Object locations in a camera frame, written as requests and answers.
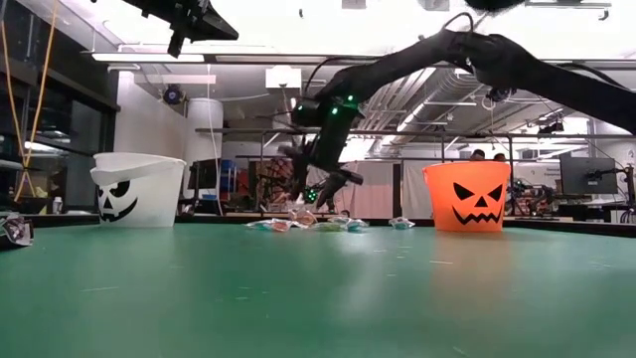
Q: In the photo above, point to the black background screen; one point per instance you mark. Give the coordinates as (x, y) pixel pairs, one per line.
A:
(204, 174)

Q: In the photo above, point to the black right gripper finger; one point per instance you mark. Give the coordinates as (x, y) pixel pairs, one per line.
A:
(301, 174)
(332, 186)

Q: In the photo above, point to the red clear candy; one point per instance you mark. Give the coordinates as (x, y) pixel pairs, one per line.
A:
(281, 226)

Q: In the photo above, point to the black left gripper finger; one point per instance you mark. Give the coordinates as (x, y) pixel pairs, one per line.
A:
(211, 11)
(216, 31)

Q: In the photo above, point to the orange halloween bucket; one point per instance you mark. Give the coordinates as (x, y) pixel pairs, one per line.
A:
(467, 179)

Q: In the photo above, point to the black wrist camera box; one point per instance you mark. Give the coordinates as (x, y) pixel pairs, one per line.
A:
(308, 112)

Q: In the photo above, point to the dark desk monitor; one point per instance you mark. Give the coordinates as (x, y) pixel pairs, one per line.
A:
(588, 176)

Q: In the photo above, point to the small white bottle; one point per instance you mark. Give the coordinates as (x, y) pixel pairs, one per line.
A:
(57, 205)

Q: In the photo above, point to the white halloween bucket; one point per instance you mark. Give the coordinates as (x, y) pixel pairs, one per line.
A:
(149, 199)

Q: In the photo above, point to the silver ventilation duct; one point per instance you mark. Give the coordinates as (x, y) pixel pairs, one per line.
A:
(437, 92)

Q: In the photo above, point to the green table mat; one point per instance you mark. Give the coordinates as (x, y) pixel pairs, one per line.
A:
(318, 298)

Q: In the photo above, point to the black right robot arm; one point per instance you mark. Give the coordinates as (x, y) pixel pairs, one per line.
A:
(546, 79)

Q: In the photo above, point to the long ceiling light bar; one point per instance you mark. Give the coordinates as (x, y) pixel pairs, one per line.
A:
(149, 57)

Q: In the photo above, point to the black round ceiling device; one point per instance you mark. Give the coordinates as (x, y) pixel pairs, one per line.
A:
(172, 94)

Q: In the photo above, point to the ceiling track fixture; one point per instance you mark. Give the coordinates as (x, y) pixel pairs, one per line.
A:
(566, 5)

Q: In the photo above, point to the green clear candy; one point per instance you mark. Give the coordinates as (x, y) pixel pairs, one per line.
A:
(355, 224)

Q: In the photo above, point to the white round column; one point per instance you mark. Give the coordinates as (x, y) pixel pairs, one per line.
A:
(204, 129)

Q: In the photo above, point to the green red candy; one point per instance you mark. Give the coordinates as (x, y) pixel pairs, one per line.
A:
(328, 227)

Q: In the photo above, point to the white hanging sheet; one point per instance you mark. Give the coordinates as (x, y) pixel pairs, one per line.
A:
(377, 189)

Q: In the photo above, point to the black metal rack frame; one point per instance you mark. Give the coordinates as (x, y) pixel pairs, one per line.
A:
(397, 132)

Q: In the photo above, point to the blue barrel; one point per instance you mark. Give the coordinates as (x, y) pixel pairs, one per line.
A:
(228, 174)

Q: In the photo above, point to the person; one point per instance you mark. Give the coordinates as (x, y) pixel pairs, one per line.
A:
(478, 154)
(499, 157)

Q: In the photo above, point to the white ceiling box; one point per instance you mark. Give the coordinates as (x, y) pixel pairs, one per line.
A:
(283, 77)

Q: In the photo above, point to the black ceiling camera cluster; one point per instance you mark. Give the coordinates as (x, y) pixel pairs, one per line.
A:
(499, 94)

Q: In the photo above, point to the dark chocolate bar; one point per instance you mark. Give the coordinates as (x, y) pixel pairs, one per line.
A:
(15, 230)

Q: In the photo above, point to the black table frame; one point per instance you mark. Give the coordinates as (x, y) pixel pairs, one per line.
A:
(208, 219)

